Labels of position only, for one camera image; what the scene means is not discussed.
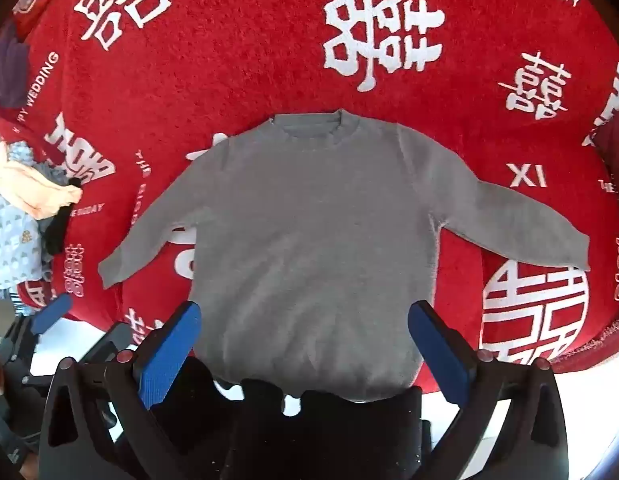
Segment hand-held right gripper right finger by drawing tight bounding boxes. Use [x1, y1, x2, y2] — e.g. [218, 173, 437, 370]
[407, 300, 570, 480]

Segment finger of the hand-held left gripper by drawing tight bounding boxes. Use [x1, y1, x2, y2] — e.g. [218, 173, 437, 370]
[0, 292, 74, 361]
[74, 321, 140, 367]

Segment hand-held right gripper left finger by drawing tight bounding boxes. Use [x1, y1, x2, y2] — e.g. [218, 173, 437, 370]
[38, 301, 203, 480]

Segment grey knit sweater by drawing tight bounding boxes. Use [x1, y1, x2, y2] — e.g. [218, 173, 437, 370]
[97, 108, 590, 403]

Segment light blue printed garment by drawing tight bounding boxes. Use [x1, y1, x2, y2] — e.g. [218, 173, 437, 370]
[0, 140, 55, 291]

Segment black garment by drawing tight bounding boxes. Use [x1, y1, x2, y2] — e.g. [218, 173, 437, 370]
[44, 177, 83, 256]

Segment person's black trousers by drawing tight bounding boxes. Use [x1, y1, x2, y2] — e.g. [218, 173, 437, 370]
[160, 357, 433, 480]

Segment purple cloth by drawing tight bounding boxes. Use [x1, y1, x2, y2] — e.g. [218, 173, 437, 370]
[0, 20, 33, 111]

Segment dark red pillow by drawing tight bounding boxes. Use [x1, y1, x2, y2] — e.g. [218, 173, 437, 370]
[592, 115, 619, 171]

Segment red printed blanket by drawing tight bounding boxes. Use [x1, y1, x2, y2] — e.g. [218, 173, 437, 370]
[10, 0, 619, 376]

